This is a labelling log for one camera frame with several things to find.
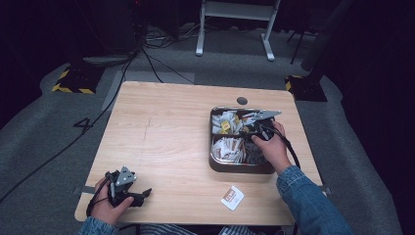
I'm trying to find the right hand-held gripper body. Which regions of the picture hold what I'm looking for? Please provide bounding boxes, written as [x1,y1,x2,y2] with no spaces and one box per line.
[251,110,283,142]

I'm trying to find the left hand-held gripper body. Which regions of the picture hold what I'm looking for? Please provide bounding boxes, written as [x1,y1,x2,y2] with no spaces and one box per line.
[105,165,138,208]

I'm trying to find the pile of white red packets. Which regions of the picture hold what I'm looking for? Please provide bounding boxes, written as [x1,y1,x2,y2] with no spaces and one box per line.
[241,111,262,131]

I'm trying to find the pile of white brown packets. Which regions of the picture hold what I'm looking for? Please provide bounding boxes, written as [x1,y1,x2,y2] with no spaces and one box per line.
[211,136,247,164]

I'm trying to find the metal compartment tray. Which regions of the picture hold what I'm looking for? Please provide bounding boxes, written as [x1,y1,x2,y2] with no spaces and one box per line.
[208,106,282,175]

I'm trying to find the single white brown sachet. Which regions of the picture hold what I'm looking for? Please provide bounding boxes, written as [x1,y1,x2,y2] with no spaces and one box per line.
[220,185,246,212]

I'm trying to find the person's right hand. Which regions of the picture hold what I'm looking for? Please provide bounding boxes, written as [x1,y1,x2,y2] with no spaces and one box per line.
[251,120,294,176]

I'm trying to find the person's left hand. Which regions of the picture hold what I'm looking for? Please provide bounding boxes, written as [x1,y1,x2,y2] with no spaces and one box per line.
[90,177,135,226]

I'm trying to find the pile of dark packets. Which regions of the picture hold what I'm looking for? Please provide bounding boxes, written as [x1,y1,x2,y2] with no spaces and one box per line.
[245,138,269,165]

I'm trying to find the pile of white yellow packets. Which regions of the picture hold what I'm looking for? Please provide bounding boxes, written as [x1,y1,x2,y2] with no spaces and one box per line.
[211,110,245,136]

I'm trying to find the person's striped clothing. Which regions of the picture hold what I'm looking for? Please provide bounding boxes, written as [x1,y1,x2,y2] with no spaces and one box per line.
[139,223,266,235]

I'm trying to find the black stand base yellow edge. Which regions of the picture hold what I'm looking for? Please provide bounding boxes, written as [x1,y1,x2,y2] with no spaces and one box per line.
[284,74,329,103]

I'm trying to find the black tripod legs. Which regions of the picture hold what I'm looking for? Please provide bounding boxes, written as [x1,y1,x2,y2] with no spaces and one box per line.
[286,28,315,66]

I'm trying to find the black slanted pole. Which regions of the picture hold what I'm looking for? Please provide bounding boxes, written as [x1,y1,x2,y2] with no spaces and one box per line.
[300,0,355,86]

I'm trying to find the black yellow striped stand base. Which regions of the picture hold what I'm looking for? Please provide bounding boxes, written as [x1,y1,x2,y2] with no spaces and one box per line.
[51,66,106,95]

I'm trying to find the grey round stand base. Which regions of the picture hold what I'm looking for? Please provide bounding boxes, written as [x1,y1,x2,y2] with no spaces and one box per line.
[82,53,132,69]

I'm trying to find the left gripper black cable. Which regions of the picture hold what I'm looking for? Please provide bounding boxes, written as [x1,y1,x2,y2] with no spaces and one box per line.
[85,175,112,218]

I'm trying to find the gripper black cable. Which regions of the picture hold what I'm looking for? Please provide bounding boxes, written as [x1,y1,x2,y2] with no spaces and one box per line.
[264,124,301,169]
[85,175,112,218]

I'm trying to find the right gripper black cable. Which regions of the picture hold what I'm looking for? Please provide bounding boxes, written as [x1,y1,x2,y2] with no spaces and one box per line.
[264,124,301,169]

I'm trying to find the long black floor cable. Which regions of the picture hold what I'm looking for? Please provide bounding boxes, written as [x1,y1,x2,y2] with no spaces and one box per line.
[0,48,142,204]

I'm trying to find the thin black floor cable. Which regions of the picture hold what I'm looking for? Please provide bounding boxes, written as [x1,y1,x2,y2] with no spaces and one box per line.
[141,48,197,85]

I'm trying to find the white metal stand frame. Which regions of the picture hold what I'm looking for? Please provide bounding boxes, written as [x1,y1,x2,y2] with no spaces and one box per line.
[195,0,282,63]

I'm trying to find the tangle of floor cables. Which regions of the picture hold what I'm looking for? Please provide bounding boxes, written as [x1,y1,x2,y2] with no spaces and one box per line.
[142,22,204,51]

